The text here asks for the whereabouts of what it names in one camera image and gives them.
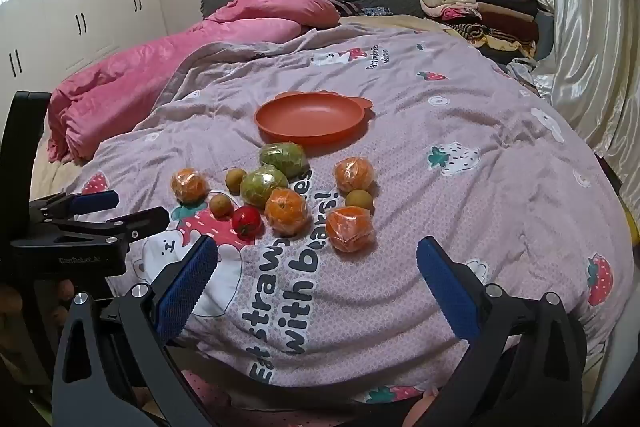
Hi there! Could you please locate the pink duvet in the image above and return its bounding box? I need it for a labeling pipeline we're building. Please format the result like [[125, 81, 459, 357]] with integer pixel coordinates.
[[47, 0, 353, 165]]

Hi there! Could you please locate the plastic-wrapped orange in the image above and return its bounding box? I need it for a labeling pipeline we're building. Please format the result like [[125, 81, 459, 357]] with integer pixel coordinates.
[[334, 157, 375, 194], [171, 168, 208, 206], [264, 187, 309, 232], [325, 205, 376, 254]]

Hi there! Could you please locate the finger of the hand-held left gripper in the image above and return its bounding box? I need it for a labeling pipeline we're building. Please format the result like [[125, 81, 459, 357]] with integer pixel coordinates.
[[50, 206, 171, 242], [29, 189, 121, 220]]

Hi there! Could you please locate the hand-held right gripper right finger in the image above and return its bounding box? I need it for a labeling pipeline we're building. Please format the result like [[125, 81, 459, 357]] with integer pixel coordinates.
[[416, 234, 588, 427]]

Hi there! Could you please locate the small yellow-brown fruit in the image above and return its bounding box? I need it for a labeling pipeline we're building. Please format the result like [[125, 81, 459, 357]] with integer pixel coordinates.
[[208, 193, 235, 218], [345, 188, 375, 212], [225, 168, 248, 194]]

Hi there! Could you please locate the cream satin curtain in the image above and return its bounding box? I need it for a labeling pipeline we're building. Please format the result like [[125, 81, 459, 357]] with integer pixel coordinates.
[[520, 0, 640, 188]]

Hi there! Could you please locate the plastic-wrapped green fruit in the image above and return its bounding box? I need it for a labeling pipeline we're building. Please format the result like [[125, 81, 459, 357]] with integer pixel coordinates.
[[240, 166, 290, 209], [258, 142, 307, 178]]

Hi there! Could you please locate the strawberry printed pink blanket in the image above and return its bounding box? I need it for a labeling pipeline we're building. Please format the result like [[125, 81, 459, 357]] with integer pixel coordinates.
[[65, 19, 636, 408]]

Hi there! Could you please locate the white crumpled cloth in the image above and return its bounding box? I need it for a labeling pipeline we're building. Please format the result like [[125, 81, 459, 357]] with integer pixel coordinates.
[[505, 57, 541, 84]]

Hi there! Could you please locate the orange plastic plate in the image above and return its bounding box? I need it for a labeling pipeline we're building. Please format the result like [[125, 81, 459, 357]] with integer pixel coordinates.
[[254, 91, 375, 146]]

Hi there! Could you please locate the grey blue pillow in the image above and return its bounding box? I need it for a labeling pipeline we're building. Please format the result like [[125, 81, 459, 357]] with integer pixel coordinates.
[[535, 12, 557, 62]]

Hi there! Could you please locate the dark patterned cloth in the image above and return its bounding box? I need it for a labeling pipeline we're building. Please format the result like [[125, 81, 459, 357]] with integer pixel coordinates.
[[330, 0, 393, 18]]

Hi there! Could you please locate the white wardrobe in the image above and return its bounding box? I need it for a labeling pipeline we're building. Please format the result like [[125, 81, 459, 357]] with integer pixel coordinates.
[[0, 0, 168, 118]]

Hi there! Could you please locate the person's left hand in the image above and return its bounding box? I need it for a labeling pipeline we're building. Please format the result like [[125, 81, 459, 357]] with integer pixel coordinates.
[[52, 279, 76, 324]]

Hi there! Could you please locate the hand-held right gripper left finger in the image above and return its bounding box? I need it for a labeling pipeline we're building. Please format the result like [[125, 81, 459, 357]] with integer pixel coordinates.
[[52, 234, 221, 427]]

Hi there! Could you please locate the beige bed sheet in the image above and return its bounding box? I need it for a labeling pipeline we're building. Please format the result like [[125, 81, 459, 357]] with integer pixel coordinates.
[[340, 13, 468, 38]]

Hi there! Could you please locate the stack of folded clothes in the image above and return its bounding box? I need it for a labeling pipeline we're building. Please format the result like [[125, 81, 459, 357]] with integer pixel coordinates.
[[417, 0, 556, 62]]

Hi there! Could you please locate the pink dotted cloth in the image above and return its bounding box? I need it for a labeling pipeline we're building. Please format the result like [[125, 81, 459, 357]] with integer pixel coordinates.
[[180, 369, 261, 427]]

